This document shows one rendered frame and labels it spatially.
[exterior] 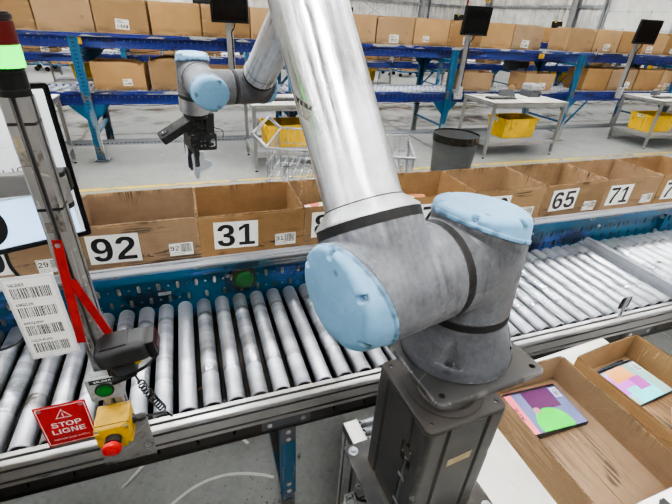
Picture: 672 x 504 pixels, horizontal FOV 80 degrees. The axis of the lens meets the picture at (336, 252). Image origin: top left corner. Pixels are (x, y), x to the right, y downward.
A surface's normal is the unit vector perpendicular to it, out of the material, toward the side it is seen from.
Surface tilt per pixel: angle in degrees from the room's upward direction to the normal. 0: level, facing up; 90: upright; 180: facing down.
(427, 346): 69
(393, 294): 59
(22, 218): 86
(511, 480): 0
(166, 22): 90
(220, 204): 89
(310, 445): 0
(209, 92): 101
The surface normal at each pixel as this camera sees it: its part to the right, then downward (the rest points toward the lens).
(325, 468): 0.05, -0.86
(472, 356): 0.01, 0.13
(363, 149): 0.21, -0.08
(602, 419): -0.94, 0.11
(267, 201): 0.32, 0.49
